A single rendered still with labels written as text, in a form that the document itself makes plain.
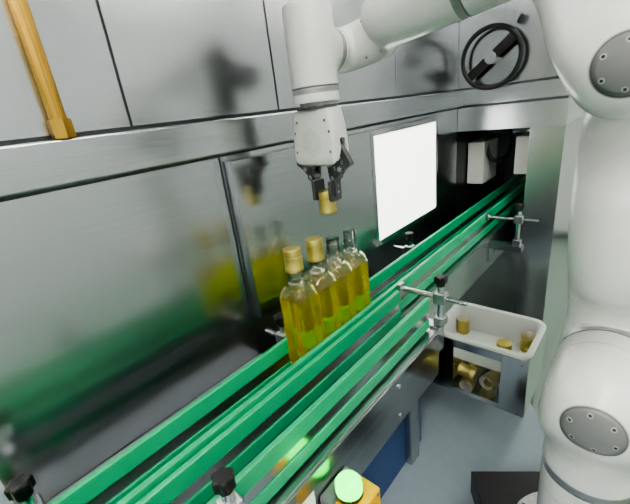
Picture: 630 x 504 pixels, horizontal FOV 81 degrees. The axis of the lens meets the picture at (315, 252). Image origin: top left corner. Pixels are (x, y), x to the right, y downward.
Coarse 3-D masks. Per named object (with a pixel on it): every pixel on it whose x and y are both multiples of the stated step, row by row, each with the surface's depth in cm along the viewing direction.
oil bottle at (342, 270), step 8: (328, 264) 77; (336, 264) 76; (344, 264) 77; (336, 272) 76; (344, 272) 77; (352, 272) 79; (344, 280) 77; (352, 280) 79; (344, 288) 78; (352, 288) 80; (344, 296) 78; (352, 296) 80; (344, 304) 78; (352, 304) 81; (344, 312) 79; (352, 312) 81; (344, 320) 79
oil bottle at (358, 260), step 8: (344, 256) 81; (352, 256) 80; (360, 256) 81; (352, 264) 79; (360, 264) 81; (360, 272) 81; (368, 272) 84; (360, 280) 82; (368, 280) 84; (360, 288) 82; (368, 288) 85; (360, 296) 83; (368, 296) 85; (360, 304) 83; (368, 304) 86
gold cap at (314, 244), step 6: (306, 240) 71; (312, 240) 70; (318, 240) 70; (306, 246) 71; (312, 246) 70; (318, 246) 70; (312, 252) 71; (318, 252) 71; (312, 258) 71; (318, 258) 71; (324, 258) 72
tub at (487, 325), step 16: (448, 320) 99; (480, 320) 102; (496, 320) 99; (512, 320) 96; (528, 320) 93; (448, 336) 91; (464, 336) 101; (480, 336) 100; (496, 336) 99; (512, 336) 97; (512, 352) 82; (528, 352) 81
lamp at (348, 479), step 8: (344, 472) 59; (352, 472) 59; (336, 480) 58; (344, 480) 57; (352, 480) 57; (360, 480) 58; (336, 488) 57; (344, 488) 56; (352, 488) 56; (360, 488) 57; (336, 496) 58; (344, 496) 56; (352, 496) 56; (360, 496) 57
